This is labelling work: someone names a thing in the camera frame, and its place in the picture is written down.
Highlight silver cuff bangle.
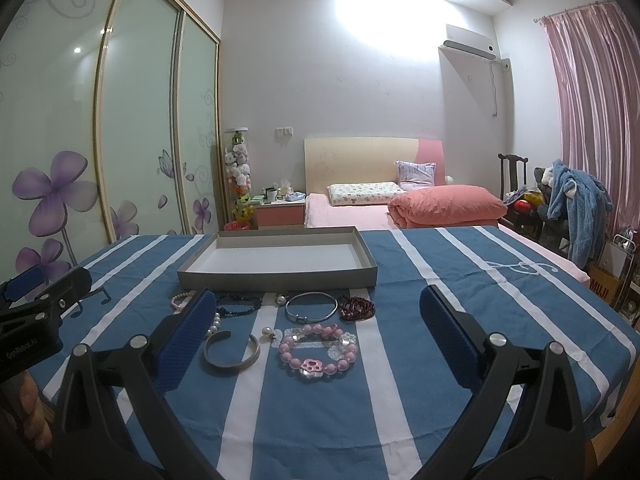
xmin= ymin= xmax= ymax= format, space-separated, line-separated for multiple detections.
xmin=203 ymin=330 xmax=260 ymax=375

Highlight small pink pearl bracelet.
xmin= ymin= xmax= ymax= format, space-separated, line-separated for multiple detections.
xmin=169 ymin=289 xmax=198 ymax=311

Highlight black bead bracelet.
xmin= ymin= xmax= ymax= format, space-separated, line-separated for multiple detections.
xmin=214 ymin=290 xmax=264 ymax=319

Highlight pink bead flower bracelet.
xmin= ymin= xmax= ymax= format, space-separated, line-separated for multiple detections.
xmin=278 ymin=322 xmax=359 ymax=380

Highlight thin silver hoop bangle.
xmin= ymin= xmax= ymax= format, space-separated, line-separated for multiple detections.
xmin=284 ymin=292 xmax=338 ymax=324

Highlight dark red bead bracelet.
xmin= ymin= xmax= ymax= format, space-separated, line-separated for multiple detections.
xmin=336 ymin=294 xmax=378 ymax=322

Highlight left human hand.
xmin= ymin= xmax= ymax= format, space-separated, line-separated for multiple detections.
xmin=1 ymin=372 xmax=52 ymax=453

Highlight brown muji box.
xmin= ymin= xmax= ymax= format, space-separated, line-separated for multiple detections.
xmin=588 ymin=262 xmax=620 ymax=306

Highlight blue white striped tablecloth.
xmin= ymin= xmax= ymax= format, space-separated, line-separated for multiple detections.
xmin=27 ymin=225 xmax=638 ymax=480

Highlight dark wooden chair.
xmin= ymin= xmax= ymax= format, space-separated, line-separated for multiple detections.
xmin=498 ymin=153 xmax=542 ymax=240

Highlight red bin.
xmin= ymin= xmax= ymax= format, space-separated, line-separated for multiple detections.
xmin=224 ymin=220 xmax=252 ymax=232

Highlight floral sliding wardrobe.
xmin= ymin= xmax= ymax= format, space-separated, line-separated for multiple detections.
xmin=1 ymin=0 xmax=224 ymax=280

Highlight blue bathrobe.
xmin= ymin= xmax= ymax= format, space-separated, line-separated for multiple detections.
xmin=547 ymin=159 xmax=613 ymax=268

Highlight coral folded duvet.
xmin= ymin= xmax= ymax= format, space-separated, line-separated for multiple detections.
xmin=387 ymin=184 xmax=506 ymax=229

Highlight plush toy tower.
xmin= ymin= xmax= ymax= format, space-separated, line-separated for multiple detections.
xmin=224 ymin=127 xmax=253 ymax=223

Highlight white mug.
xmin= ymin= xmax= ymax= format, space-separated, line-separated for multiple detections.
xmin=265 ymin=188 xmax=278 ymax=203

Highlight grey cardboard tray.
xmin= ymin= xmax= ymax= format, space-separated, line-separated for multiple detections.
xmin=178 ymin=226 xmax=378 ymax=292

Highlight pink white nightstand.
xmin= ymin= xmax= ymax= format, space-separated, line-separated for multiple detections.
xmin=250 ymin=195 xmax=306 ymax=230

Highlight lilac small pillow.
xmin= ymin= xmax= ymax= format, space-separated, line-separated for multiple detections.
xmin=396 ymin=160 xmax=437 ymax=186

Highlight white patterned pillow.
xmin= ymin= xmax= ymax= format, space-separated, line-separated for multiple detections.
xmin=328 ymin=182 xmax=404 ymax=207

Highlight bed with pink sheet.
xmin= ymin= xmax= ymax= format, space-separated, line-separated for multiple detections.
xmin=304 ymin=185 xmax=501 ymax=231

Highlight cream pink headboard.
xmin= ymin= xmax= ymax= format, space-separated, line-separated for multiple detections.
xmin=304 ymin=136 xmax=446 ymax=194

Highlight pink curtain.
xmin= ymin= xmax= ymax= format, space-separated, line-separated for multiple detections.
xmin=541 ymin=1 xmax=639 ymax=239

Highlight white air conditioner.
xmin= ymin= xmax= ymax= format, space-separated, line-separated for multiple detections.
xmin=442 ymin=24 xmax=497 ymax=60

